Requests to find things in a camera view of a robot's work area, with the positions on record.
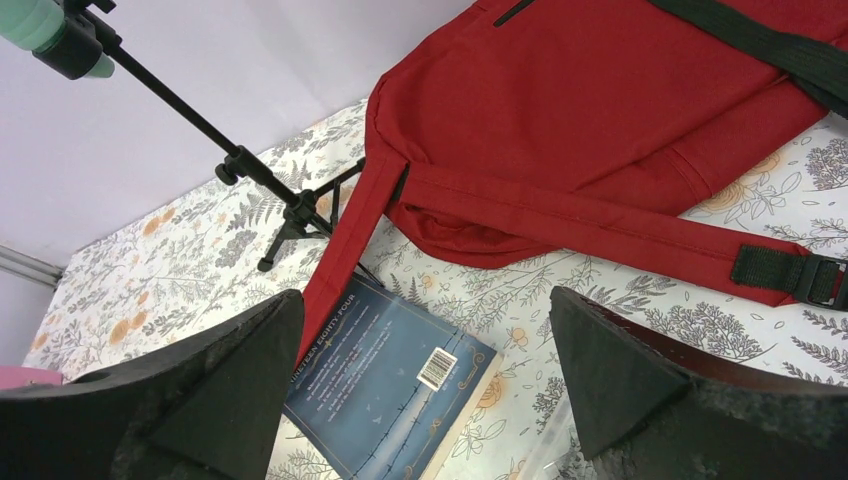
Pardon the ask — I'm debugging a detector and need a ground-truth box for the clear plastic pouch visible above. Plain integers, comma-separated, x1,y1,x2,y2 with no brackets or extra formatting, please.
517,396,598,480

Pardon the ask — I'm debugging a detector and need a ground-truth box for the red student backpack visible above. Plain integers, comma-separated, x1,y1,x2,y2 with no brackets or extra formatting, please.
300,1,847,355

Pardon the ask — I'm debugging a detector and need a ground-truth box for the blue paperback book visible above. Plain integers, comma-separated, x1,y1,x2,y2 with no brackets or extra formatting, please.
284,275,503,479

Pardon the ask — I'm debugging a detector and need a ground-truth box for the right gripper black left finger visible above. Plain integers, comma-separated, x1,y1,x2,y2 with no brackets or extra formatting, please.
1,290,305,479

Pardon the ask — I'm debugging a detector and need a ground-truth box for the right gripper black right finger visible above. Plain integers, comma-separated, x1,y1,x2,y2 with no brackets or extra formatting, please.
550,287,847,479

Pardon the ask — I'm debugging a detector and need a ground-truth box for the black mini tripod stand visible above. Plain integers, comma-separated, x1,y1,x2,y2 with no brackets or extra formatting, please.
60,1,365,272

